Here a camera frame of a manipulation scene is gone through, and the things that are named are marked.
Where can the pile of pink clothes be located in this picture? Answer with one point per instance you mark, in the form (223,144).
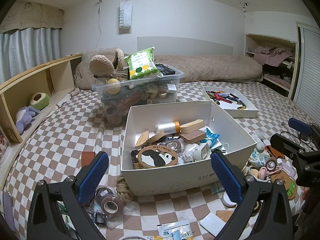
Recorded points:
(272,55)

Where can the pale blue curtain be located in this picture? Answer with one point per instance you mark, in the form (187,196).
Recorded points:
(25,52)

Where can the blue white packet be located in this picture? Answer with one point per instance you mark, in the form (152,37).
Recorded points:
(211,137)

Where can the pink white plush toy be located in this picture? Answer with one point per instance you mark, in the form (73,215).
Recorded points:
(2,142)

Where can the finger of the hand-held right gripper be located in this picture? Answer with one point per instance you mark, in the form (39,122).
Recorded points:
(282,142)
(298,125)

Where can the wooden headboard shelf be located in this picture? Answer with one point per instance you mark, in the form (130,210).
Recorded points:
(60,76)

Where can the white hanging paper bag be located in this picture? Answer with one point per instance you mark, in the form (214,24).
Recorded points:
(125,17)

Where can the pink plastic clip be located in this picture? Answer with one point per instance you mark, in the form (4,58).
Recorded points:
(262,173)

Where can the brown leather piece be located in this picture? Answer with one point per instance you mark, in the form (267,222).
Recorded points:
(87,158)
(273,151)

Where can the brown wooden block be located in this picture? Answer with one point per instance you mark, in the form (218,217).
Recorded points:
(193,136)

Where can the white shallow cardboard tray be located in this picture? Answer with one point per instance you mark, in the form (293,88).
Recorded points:
(245,113)

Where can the light wooden wedge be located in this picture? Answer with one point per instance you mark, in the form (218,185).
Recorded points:
(142,138)

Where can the brown checkered bed sheet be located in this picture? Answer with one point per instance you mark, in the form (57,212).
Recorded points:
(75,130)

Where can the beige quilt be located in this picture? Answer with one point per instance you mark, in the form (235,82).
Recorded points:
(212,67)

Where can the light oval wooden block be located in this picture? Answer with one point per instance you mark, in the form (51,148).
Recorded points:
(191,127)

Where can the black flat box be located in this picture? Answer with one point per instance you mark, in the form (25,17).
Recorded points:
(166,70)

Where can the white round case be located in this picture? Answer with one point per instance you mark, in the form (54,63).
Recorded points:
(225,201)

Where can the white tissue wad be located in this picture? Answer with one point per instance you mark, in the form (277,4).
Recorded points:
(260,145)

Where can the round wooden panda coaster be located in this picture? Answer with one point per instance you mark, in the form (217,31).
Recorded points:
(155,158)

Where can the wooden tag green frog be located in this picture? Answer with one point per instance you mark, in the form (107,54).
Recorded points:
(287,188)

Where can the light wooden cylinder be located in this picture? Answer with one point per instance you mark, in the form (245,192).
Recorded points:
(254,173)

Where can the purple plush toy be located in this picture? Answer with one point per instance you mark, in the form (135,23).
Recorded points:
(23,118)

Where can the clear plastic storage bin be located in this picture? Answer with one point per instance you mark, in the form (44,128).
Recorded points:
(117,100)

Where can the beige printed curtain valance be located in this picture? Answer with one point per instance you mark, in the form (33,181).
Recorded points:
(32,17)

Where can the white cardboard shoe box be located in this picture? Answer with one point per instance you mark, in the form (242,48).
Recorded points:
(162,180)

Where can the rounded bamboo board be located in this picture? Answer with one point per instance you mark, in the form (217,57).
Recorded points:
(223,215)

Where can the pale wooden ball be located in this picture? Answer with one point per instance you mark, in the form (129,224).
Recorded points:
(113,87)

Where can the white louvre door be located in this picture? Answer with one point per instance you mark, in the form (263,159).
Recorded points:
(310,67)

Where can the built-in wardrobe shelf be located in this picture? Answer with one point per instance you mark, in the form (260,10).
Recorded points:
(250,62)

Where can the green dotted wet wipes pack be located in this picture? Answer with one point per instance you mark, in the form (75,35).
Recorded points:
(141,63)

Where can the brown fuzzy slipper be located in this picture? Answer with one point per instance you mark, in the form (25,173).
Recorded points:
(101,66)
(119,57)

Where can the brown washi tape roll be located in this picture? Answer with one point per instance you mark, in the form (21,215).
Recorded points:
(271,160)

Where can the white blue medicine sachet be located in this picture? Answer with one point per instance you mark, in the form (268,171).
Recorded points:
(175,230)

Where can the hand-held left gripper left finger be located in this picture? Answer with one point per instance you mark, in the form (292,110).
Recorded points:
(93,175)

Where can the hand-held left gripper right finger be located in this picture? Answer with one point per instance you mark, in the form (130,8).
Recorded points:
(226,177)

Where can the white square plate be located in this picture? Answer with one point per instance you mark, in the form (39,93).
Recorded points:
(211,223)

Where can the avocado plush toy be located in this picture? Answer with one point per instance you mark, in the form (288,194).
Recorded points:
(38,100)

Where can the clear film roll orange core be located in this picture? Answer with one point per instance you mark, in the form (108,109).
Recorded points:
(166,127)

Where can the white plastic holder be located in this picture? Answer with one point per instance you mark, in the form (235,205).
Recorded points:
(202,152)

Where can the blue patterned tissue pack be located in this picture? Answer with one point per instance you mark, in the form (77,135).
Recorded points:
(258,157)

